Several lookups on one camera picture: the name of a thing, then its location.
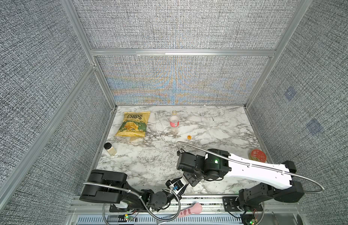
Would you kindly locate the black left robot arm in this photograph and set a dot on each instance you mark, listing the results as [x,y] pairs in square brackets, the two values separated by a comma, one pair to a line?
[113,188]

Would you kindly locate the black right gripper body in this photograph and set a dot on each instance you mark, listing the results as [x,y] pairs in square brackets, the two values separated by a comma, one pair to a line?
[181,162]

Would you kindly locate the pink cat paw stick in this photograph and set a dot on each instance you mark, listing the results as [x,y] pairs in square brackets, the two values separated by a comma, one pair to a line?
[195,209]

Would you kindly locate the small jar black lid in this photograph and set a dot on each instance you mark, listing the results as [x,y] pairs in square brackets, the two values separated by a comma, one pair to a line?
[110,150]

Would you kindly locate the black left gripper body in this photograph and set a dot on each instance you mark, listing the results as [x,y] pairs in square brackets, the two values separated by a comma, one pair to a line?
[178,195]

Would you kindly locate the clear bottle red label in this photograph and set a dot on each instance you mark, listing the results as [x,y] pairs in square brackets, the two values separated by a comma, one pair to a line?
[174,122]

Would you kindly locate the round gold tin red lid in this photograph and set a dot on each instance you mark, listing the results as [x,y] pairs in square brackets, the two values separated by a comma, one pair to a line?
[258,155]

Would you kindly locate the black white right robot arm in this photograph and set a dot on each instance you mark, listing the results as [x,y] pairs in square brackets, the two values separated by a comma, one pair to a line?
[274,181]

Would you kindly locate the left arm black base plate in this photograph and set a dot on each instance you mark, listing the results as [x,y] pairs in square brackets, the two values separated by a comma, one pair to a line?
[119,207]

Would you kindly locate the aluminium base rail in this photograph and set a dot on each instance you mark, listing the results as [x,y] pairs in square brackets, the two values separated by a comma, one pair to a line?
[275,213]

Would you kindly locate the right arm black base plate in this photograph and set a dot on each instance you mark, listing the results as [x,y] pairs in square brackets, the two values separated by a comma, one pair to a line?
[231,204]

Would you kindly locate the yellow green chips bag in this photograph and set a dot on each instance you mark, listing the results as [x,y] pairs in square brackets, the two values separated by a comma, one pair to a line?
[134,124]

